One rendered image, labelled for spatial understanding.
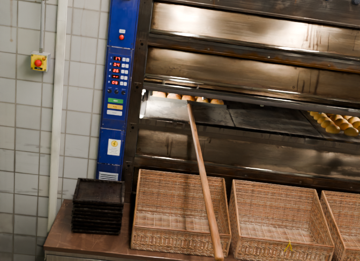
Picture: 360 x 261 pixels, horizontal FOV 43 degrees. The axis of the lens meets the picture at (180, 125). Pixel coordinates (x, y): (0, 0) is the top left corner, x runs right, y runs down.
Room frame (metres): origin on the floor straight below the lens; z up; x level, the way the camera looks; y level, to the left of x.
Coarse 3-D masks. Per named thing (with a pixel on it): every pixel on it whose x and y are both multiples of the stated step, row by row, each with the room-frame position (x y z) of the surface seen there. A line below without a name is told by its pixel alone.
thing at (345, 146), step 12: (144, 120) 2.64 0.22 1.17; (156, 120) 2.65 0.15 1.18; (168, 120) 2.67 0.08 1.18; (180, 120) 2.71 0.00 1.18; (216, 132) 2.67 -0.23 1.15; (228, 132) 2.68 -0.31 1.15; (240, 132) 2.68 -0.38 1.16; (252, 132) 2.69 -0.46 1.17; (264, 132) 2.71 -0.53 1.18; (276, 132) 2.74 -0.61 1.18; (312, 144) 2.72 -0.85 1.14; (324, 144) 2.72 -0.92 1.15; (336, 144) 2.73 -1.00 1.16; (348, 144) 2.74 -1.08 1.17
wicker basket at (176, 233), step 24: (144, 192) 2.57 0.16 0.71; (168, 192) 2.59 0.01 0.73; (192, 192) 2.61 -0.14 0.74; (216, 192) 2.63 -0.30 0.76; (144, 216) 2.49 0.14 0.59; (168, 216) 2.54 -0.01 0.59; (192, 216) 2.57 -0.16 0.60; (216, 216) 2.59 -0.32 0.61; (144, 240) 2.23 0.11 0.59; (168, 240) 2.16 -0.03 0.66; (192, 240) 2.17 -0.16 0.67
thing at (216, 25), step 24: (168, 24) 2.64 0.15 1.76; (192, 24) 2.65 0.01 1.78; (216, 24) 2.67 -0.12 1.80; (240, 24) 2.69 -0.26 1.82; (264, 24) 2.70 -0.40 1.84; (288, 24) 2.72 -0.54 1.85; (312, 24) 2.74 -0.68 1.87; (264, 48) 2.68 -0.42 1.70; (288, 48) 2.65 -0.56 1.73; (312, 48) 2.69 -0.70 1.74; (336, 48) 2.71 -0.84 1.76
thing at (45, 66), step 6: (36, 54) 2.52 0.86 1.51; (42, 54) 2.53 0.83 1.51; (48, 54) 2.55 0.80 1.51; (30, 60) 2.53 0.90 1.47; (42, 60) 2.52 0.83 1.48; (48, 60) 2.54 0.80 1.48; (30, 66) 2.52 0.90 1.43; (36, 66) 2.52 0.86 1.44; (42, 66) 2.52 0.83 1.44; (48, 66) 2.55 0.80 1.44
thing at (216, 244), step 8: (192, 112) 2.82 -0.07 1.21; (192, 120) 2.65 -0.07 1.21; (192, 128) 2.52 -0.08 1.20; (200, 152) 2.17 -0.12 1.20; (200, 160) 2.06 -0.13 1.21; (200, 168) 1.97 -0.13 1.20; (200, 176) 1.90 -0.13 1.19; (208, 192) 1.74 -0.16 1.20; (208, 200) 1.66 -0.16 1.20; (208, 208) 1.60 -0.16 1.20; (208, 216) 1.55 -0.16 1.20; (208, 224) 1.51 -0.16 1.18; (216, 232) 1.44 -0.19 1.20; (216, 240) 1.39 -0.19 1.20; (216, 248) 1.34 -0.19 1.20; (216, 256) 1.30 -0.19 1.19
